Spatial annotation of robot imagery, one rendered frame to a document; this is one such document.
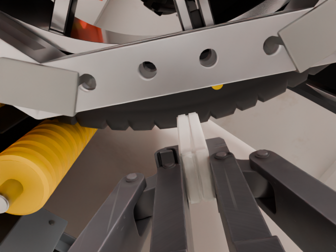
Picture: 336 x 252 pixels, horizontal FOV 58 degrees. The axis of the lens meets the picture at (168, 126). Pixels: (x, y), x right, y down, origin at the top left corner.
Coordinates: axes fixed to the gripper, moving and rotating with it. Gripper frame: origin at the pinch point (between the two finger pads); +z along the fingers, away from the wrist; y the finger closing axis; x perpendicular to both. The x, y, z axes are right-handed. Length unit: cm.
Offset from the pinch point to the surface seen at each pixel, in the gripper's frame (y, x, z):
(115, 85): -4.7, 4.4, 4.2
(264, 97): 8.0, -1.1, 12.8
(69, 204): -46, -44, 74
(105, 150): -44, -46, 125
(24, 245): -34, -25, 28
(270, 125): 103, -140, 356
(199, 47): 1.7, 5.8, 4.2
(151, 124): -3.9, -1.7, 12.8
